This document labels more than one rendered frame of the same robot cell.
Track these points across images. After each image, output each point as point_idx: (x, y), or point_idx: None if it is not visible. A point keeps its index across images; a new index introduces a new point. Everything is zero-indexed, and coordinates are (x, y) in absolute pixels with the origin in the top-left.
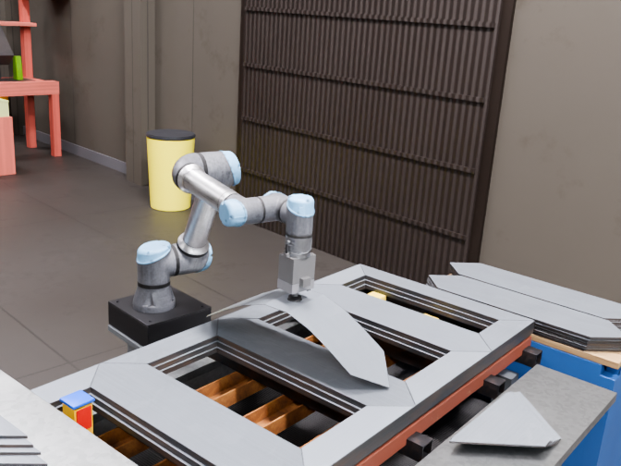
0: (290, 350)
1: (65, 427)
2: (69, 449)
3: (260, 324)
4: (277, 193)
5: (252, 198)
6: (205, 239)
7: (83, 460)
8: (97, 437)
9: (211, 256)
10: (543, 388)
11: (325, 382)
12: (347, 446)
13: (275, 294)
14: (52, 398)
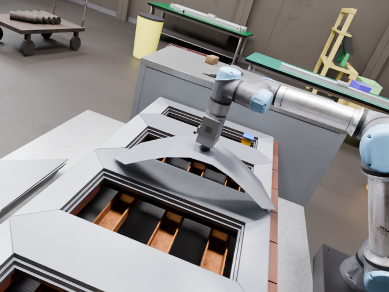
0: (194, 186)
1: (212, 80)
2: (202, 76)
3: (238, 215)
4: (260, 87)
5: (264, 81)
6: (370, 240)
7: (196, 73)
8: (200, 77)
9: (369, 275)
10: None
11: (156, 161)
12: (127, 126)
13: (223, 160)
14: (260, 142)
